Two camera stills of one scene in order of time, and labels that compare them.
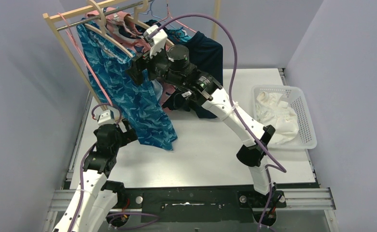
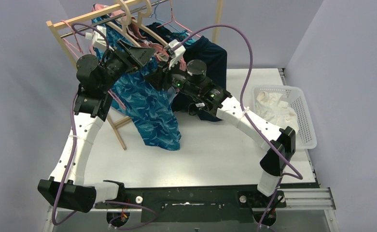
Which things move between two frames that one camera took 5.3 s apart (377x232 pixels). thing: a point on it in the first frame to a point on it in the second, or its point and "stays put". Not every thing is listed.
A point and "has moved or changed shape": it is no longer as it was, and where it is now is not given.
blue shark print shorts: x=133 y=101 has moved or changed shape
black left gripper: x=124 y=135 to x=123 y=56
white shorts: x=271 y=109 stays put
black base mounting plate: x=218 y=205 stays put
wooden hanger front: x=102 y=31 has moved or changed shape
